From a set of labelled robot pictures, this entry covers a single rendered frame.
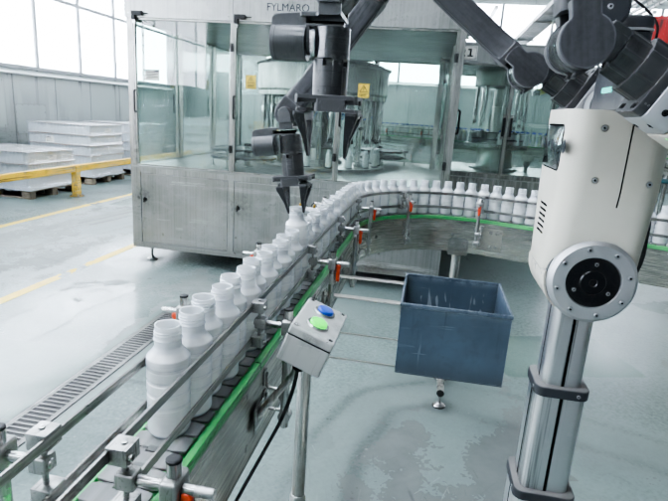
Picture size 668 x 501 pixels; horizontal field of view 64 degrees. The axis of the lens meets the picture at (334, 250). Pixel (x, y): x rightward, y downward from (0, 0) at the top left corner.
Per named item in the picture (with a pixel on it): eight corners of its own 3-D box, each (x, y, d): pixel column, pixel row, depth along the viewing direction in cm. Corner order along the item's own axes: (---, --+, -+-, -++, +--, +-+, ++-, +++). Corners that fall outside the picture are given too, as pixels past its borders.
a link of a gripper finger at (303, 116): (332, 159, 86) (336, 99, 84) (289, 156, 87) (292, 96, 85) (340, 156, 93) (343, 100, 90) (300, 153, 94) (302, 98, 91)
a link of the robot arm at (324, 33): (348, 18, 81) (353, 25, 87) (304, 17, 82) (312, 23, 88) (345, 66, 83) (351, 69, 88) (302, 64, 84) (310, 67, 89)
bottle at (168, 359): (140, 438, 75) (136, 330, 71) (158, 416, 80) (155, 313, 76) (181, 443, 74) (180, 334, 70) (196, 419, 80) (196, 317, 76)
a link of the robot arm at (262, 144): (290, 105, 129) (298, 106, 137) (245, 108, 131) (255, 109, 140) (293, 155, 132) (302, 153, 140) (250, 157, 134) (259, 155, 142)
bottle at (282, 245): (259, 305, 128) (261, 239, 124) (278, 300, 132) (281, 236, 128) (276, 312, 124) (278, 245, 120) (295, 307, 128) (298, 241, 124)
